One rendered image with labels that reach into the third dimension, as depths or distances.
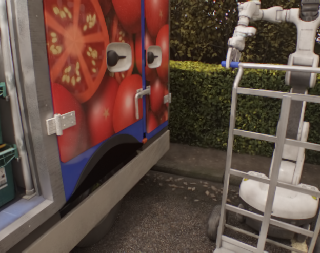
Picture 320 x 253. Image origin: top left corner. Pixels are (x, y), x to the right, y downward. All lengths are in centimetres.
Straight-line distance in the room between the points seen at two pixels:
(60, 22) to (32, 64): 23
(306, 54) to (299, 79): 20
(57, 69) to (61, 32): 16
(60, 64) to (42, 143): 34
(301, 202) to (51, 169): 154
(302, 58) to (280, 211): 111
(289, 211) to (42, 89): 161
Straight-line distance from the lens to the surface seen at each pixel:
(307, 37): 211
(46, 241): 130
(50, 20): 113
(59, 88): 114
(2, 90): 114
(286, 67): 140
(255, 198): 188
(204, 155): 297
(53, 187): 121
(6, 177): 125
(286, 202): 185
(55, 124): 113
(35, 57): 106
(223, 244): 189
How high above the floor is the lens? 130
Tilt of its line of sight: 18 degrees down
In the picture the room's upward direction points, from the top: straight up
